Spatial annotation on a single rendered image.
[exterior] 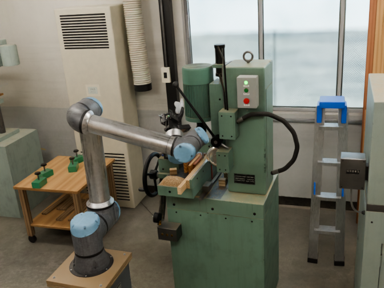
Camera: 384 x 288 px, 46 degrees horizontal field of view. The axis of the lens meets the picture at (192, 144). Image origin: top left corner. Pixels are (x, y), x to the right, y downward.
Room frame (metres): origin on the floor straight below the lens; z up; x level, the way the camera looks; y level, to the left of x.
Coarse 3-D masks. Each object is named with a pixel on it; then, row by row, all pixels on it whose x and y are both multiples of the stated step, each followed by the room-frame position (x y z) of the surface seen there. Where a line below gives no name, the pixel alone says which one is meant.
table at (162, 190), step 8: (200, 152) 2.74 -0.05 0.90; (216, 168) 2.59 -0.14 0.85; (160, 176) 2.51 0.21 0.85; (184, 176) 2.38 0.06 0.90; (208, 176) 2.45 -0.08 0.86; (200, 184) 2.32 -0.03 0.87; (160, 192) 2.28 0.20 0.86; (168, 192) 2.26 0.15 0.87; (176, 192) 2.24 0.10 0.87; (184, 192) 2.23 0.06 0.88; (192, 192) 2.21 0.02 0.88
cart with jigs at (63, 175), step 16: (64, 160) 3.74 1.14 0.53; (80, 160) 3.65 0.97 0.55; (112, 160) 3.66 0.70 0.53; (32, 176) 3.43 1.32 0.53; (48, 176) 3.38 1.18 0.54; (64, 176) 3.38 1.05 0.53; (80, 176) 3.36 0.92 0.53; (112, 176) 3.65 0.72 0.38; (64, 192) 3.11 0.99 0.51; (112, 192) 3.65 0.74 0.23; (48, 208) 3.49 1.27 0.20; (64, 208) 3.46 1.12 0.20; (80, 208) 3.11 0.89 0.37; (32, 224) 3.26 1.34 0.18; (48, 224) 3.24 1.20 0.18; (64, 224) 3.22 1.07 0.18; (32, 240) 3.27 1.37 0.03
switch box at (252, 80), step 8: (240, 80) 2.25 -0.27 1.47; (248, 80) 2.23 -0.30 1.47; (256, 80) 2.23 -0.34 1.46; (240, 88) 2.25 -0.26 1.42; (248, 88) 2.23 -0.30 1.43; (256, 88) 2.22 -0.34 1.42; (240, 96) 2.25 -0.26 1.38; (248, 96) 2.23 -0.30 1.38; (256, 96) 2.22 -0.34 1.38; (240, 104) 2.25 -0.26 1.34; (248, 104) 2.23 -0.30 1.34; (256, 104) 2.22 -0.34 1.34
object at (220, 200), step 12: (276, 180) 2.49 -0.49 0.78; (216, 192) 2.35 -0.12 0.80; (228, 192) 2.34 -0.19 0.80; (168, 204) 2.37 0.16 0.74; (180, 204) 2.34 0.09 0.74; (192, 204) 2.31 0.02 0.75; (204, 204) 2.29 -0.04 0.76; (216, 204) 2.26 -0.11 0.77; (228, 204) 2.23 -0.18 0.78; (240, 204) 2.21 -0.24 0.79; (252, 204) 2.18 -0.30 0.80; (264, 204) 2.18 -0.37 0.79; (240, 216) 2.21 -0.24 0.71; (252, 216) 2.18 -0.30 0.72; (264, 216) 2.17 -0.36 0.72
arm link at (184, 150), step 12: (72, 108) 2.08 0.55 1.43; (84, 108) 2.08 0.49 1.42; (72, 120) 2.02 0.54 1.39; (84, 120) 2.00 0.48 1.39; (96, 120) 2.01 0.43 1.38; (108, 120) 2.01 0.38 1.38; (84, 132) 2.01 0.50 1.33; (96, 132) 2.00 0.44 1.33; (108, 132) 1.97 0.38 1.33; (120, 132) 1.96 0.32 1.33; (132, 132) 1.95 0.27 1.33; (144, 132) 1.94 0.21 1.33; (156, 132) 1.95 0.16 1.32; (132, 144) 1.96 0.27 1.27; (144, 144) 1.92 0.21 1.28; (156, 144) 1.90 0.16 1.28; (168, 144) 1.89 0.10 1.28; (180, 144) 1.87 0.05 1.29; (192, 144) 1.88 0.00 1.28; (180, 156) 1.86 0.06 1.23; (192, 156) 1.85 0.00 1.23
